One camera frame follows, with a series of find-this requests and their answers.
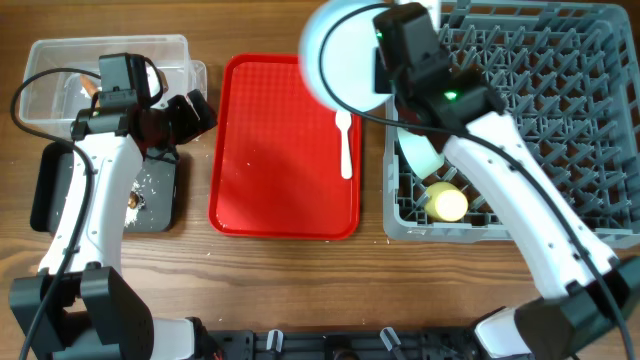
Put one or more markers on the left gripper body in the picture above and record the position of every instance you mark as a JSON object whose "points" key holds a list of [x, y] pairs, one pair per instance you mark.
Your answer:
{"points": [[183, 125]]}

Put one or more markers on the brown food scrap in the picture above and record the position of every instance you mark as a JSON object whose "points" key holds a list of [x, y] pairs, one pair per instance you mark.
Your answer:
{"points": [[135, 200]]}

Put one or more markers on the orange carrot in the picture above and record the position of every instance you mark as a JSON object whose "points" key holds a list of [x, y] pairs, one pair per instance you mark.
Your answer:
{"points": [[89, 87]]}

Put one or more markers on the white rice pile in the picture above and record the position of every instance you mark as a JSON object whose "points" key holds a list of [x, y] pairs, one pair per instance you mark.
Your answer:
{"points": [[134, 216]]}

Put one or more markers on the white plastic spoon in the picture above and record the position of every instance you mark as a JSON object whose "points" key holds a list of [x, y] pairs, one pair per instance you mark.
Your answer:
{"points": [[343, 122]]}

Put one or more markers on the light blue plate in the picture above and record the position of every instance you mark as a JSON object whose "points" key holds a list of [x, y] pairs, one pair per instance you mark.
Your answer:
{"points": [[343, 58]]}

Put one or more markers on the green bowl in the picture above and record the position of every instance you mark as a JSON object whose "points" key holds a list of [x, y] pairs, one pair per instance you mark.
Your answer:
{"points": [[420, 154]]}

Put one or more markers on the yellow cup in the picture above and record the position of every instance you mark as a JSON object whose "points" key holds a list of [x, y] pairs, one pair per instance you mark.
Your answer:
{"points": [[445, 202]]}

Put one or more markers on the white tissue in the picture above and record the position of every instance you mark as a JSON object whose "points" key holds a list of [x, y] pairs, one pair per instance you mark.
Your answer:
{"points": [[157, 83]]}

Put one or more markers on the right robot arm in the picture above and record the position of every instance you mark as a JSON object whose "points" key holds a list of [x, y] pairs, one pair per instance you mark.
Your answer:
{"points": [[585, 290]]}

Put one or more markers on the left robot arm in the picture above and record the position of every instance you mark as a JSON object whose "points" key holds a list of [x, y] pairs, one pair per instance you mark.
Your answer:
{"points": [[77, 305]]}

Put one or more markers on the grey dishwasher rack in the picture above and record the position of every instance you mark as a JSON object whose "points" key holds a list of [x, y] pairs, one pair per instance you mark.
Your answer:
{"points": [[569, 75]]}

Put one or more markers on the black plastic tray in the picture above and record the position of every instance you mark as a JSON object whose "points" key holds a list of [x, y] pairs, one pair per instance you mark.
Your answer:
{"points": [[158, 174]]}

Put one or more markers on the red serving tray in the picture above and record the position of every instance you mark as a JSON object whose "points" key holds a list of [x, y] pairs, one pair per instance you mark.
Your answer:
{"points": [[276, 169]]}

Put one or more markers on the clear plastic bin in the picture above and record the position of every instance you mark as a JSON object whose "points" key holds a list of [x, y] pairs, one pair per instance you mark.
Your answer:
{"points": [[51, 103]]}

